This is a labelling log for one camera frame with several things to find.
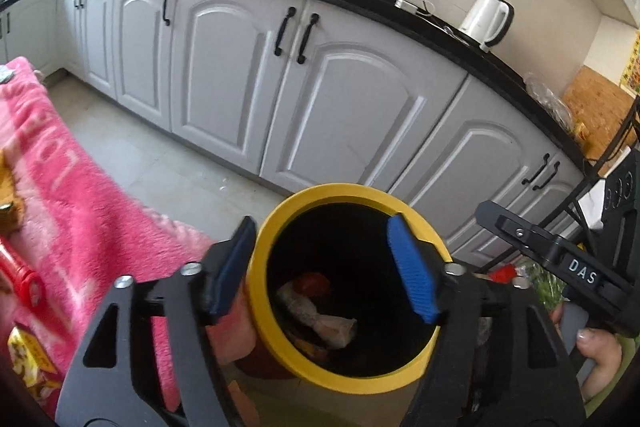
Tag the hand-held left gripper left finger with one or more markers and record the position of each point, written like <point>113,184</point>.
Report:
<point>227,282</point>

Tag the wooden board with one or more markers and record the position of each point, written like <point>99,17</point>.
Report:
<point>600,102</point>

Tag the person's right hand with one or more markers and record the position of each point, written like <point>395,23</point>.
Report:
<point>600,357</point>

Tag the brown lumpy item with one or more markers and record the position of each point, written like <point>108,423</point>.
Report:
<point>10,202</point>

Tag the white base kitchen cabinets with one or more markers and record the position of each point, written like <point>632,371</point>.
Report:
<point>225,57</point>

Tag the white electric kettle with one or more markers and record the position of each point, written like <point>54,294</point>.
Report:
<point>482,19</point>

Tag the yellow wall poster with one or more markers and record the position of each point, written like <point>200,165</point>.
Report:
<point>632,67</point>

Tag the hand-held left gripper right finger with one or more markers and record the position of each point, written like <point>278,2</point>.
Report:
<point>415,272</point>

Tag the white charger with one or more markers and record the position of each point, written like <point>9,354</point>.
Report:
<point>406,5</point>

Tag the green leafy vegetables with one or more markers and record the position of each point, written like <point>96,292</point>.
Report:
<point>545,284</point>

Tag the red packet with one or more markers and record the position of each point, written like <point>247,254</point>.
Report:
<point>501,274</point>

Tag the clear plastic bag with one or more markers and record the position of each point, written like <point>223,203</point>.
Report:
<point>550,102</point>

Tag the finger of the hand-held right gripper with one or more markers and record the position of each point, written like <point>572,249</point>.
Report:
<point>550,252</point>

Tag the yellow cylindrical bin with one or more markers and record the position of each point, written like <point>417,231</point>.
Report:
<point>340,194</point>

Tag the pink printed blanket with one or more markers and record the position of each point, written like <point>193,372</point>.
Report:
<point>75,187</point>

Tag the person's right forearm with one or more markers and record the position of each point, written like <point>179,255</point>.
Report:
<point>627,352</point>

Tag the orange wrapper scrap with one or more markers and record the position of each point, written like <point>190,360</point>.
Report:
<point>315,283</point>

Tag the crumpled white paper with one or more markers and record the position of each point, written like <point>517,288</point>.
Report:
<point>320,322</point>

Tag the yellow snack packet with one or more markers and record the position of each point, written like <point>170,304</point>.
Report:
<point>30,362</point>

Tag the red plastic item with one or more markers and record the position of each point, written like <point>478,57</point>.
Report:
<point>25,282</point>

